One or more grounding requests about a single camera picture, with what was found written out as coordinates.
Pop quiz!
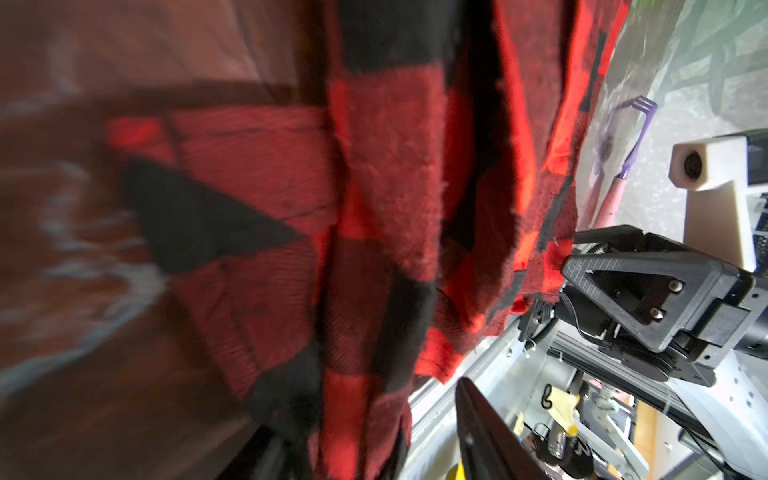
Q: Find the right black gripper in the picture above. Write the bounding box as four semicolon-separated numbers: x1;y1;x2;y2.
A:
555;225;767;384

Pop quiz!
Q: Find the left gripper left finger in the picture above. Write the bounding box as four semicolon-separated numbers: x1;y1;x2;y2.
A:
221;427;297;480

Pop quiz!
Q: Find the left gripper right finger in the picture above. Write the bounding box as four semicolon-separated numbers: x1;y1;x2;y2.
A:
455;377;548;480

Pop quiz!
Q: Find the red black plaid shirt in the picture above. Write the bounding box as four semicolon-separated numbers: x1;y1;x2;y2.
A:
106;1;630;479

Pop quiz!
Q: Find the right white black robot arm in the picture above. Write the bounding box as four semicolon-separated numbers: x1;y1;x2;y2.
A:
557;225;767;479

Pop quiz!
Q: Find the purple pink toy fork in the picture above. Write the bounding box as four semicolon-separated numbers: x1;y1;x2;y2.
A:
577;96;658;231

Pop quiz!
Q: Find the aluminium front rail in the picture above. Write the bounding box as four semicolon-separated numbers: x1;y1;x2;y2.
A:
401;317;565;480

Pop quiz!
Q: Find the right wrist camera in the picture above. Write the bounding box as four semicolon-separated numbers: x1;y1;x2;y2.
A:
669;129;767;271

